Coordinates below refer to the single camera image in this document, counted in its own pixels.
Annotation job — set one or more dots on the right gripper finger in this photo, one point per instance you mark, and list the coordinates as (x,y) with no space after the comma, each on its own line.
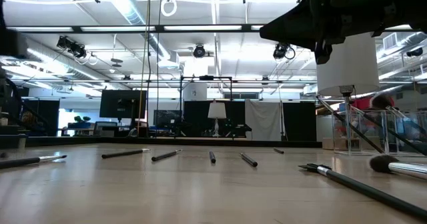
(297,37)
(297,17)

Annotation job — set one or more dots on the small fluffy brush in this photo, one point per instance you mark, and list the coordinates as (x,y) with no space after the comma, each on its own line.
(382,102)

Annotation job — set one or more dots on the black liner brush white print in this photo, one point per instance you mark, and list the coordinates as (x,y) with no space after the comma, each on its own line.
(212,157)

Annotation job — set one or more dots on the large powder brush silver ferrule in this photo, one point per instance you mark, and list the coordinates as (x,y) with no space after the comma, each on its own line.
(400,168)

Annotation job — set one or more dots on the black fan brush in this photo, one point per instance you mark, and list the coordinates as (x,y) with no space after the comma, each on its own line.
(367,190)

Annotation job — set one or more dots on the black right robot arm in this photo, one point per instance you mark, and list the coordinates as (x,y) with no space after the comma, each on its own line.
(413,4)

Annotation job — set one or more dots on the white shade wooden base lamp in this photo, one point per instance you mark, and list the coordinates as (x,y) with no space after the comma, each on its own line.
(350,70)

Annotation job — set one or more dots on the black backdrop panel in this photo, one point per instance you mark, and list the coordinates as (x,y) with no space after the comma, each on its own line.
(299,120)
(198,120)

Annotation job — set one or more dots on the white hanging sheet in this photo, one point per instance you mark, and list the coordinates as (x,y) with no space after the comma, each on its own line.
(263,120)

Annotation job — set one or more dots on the red storage bin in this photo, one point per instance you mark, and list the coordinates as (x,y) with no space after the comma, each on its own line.
(362,104)

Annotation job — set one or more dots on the overhead LED light bar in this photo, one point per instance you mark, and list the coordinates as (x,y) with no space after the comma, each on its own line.
(200,27)

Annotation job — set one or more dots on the small white shade lamp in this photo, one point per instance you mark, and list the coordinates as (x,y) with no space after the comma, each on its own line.
(217,110)

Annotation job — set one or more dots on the clear acrylic brush holder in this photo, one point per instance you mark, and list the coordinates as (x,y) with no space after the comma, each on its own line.
(363,134)

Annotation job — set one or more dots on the black computer monitor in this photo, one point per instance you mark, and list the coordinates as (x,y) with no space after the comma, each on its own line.
(121,104)

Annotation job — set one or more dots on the black metal stand frame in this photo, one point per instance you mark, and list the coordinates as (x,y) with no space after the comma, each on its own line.
(181,100)

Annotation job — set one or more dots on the black aluminium table frame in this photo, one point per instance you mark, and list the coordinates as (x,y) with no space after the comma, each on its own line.
(166,141)

